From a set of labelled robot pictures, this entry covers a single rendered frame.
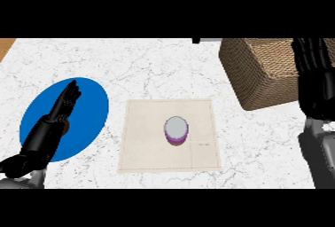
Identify blue round plate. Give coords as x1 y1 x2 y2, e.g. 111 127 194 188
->
17 77 109 163

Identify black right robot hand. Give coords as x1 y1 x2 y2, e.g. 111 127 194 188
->
292 37 335 121

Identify brown wicker basket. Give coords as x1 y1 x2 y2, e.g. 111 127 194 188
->
216 37 335 112

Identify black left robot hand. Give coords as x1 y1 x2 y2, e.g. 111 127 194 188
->
0 79 82 179

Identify brown wooden board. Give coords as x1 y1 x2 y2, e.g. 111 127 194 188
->
0 37 17 62

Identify dark grey appliance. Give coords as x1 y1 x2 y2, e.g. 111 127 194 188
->
190 37 222 44

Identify beige cloth placemat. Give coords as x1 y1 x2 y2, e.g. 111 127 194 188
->
116 98 222 174

